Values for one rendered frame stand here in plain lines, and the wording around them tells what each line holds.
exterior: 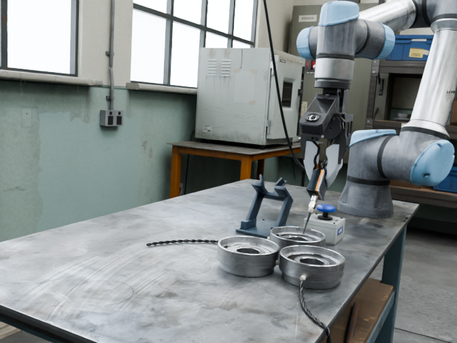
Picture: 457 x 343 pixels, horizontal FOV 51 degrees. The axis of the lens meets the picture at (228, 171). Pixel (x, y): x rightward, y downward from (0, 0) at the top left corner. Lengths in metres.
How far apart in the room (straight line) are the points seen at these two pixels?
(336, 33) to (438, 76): 0.40
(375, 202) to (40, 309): 0.91
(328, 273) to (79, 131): 2.07
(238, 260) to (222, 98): 2.52
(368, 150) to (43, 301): 0.90
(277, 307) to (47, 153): 1.97
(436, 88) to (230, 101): 2.08
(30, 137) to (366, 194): 1.66
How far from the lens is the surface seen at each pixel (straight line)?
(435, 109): 1.28
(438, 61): 1.31
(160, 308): 0.67
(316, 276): 0.76
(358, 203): 1.31
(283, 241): 0.87
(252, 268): 0.78
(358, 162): 1.32
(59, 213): 2.64
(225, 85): 3.23
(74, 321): 0.64
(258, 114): 3.11
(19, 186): 2.44
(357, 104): 4.66
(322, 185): 0.97
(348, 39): 0.98
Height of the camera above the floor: 1.08
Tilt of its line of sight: 8 degrees down
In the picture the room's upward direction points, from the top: 4 degrees clockwise
